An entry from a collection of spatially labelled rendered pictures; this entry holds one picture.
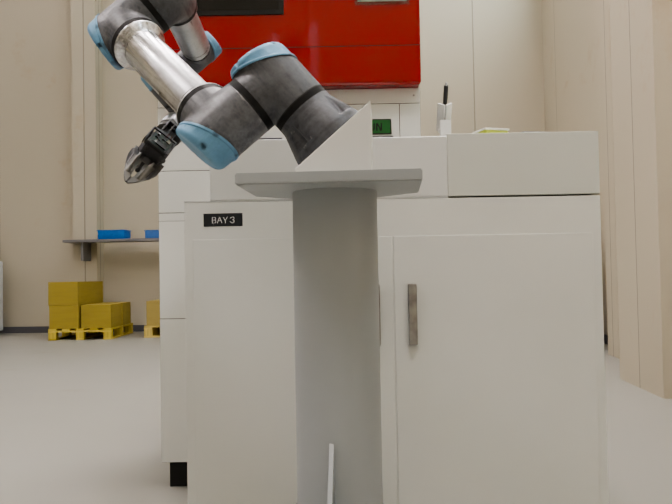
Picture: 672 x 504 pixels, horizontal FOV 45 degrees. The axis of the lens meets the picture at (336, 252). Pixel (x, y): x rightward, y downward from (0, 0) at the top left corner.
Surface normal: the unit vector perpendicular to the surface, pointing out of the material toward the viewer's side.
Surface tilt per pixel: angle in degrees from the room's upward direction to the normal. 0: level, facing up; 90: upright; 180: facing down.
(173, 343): 90
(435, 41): 90
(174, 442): 90
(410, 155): 90
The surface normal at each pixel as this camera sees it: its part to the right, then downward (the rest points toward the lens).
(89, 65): -0.07, -0.03
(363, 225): 0.61, -0.04
